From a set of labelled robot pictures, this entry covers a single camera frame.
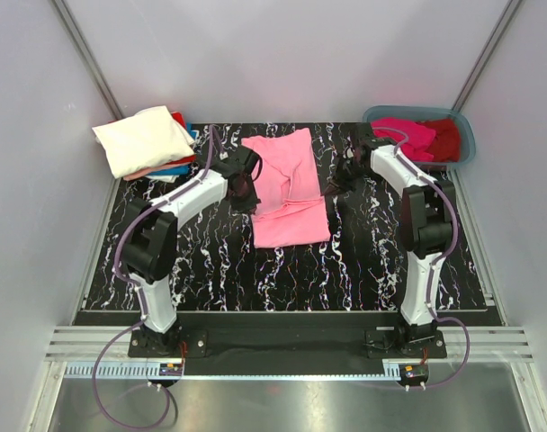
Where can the red folded t-shirt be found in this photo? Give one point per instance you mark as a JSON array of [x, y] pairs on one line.
[[181, 123]]

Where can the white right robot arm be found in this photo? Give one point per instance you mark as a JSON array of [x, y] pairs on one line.
[[428, 225]]

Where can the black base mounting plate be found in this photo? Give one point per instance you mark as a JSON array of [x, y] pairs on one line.
[[335, 339]]

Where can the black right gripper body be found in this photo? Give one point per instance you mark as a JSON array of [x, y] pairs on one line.
[[349, 170]]

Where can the magenta crumpled t-shirt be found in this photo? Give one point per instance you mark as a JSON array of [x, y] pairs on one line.
[[415, 138]]

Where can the dark red crumpled t-shirt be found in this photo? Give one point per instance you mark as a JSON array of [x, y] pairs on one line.
[[446, 145]]

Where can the white folded t-shirt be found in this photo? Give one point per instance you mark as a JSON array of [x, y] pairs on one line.
[[147, 139]]

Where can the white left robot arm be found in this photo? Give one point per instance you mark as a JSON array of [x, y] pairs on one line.
[[147, 249]]

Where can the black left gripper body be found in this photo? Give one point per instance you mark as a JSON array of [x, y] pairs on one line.
[[246, 190]]

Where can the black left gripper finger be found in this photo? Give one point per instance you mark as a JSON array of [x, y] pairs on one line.
[[254, 166], [247, 205]]

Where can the light pink t-shirt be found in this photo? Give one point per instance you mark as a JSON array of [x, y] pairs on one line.
[[292, 210]]

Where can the grey-blue plastic basket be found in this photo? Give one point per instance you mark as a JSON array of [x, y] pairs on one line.
[[421, 113]]

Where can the salmon folded t-shirt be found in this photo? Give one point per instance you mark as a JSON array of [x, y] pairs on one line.
[[147, 171]]

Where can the white slotted cable duct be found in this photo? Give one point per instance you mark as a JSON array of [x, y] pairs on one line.
[[253, 372]]

